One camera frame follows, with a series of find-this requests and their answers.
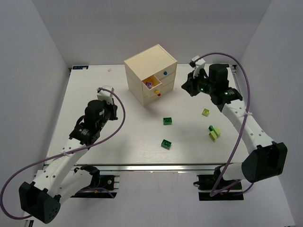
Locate lime lego brick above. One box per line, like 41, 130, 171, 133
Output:
202, 108, 210, 116

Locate purple lego brick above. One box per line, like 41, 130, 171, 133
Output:
145, 82, 152, 89

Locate cream drawer cabinet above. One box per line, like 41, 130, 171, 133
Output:
124, 44, 178, 106

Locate green and lime lego stack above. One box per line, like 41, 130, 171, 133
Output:
208, 125, 221, 141

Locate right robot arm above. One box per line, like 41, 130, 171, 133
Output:
181, 64, 287, 183

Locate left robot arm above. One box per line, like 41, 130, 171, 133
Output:
18, 100, 118, 224

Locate green lego brick near cabinet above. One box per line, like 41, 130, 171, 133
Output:
163, 117, 172, 125

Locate green lego brick front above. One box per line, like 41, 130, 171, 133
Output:
161, 139, 172, 150

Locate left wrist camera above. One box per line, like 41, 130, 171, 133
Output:
97, 86, 114, 105

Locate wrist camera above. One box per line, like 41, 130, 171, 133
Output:
189, 55, 205, 79
97, 86, 114, 105

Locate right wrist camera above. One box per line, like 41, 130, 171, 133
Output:
189, 55, 205, 79

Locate aluminium table rail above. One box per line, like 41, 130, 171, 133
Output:
44, 163, 237, 172

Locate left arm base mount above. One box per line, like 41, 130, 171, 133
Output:
72, 165, 120, 199

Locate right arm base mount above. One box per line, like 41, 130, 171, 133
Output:
193, 165, 244, 202

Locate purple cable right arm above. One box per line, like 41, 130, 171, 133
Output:
198, 52, 253, 197

